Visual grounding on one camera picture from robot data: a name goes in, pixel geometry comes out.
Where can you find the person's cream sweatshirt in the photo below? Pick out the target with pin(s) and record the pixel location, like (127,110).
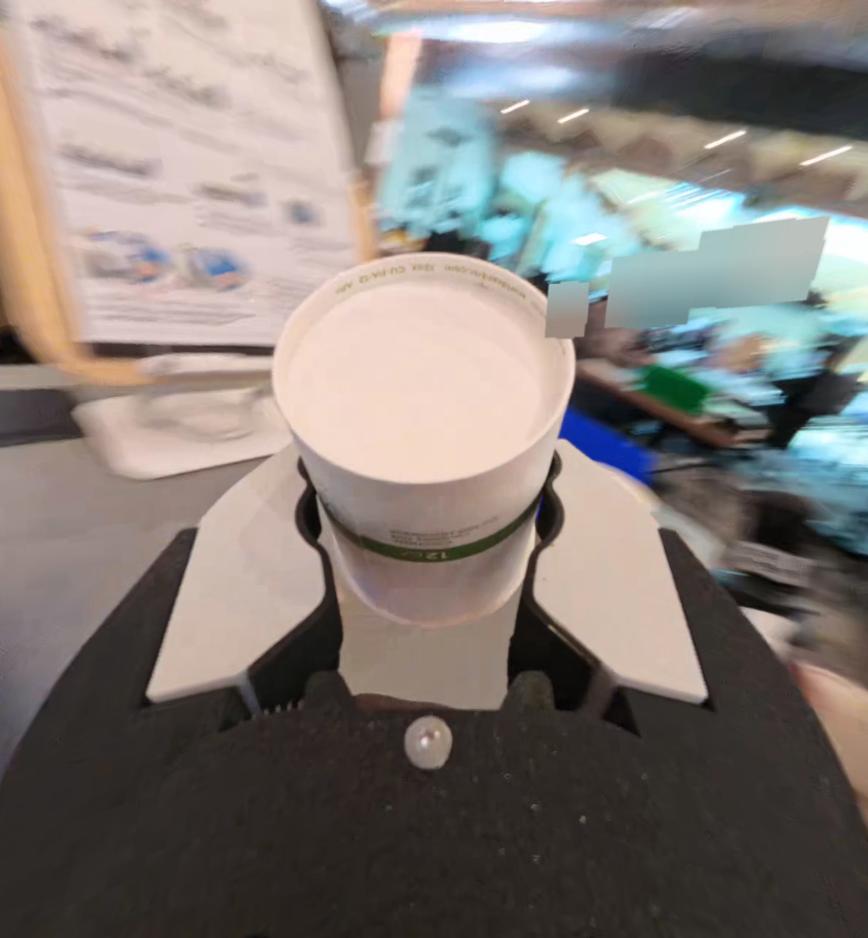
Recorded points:
(859,747)

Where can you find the blue plastic bin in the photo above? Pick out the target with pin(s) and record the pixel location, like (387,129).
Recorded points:
(610,447)

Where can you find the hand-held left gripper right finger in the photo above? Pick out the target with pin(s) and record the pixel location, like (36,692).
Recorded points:
(617,593)

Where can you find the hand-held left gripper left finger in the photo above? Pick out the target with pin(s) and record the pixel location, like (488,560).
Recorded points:
(214,601)

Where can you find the white paper cup green band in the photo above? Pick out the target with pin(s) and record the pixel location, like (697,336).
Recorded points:
(419,410)

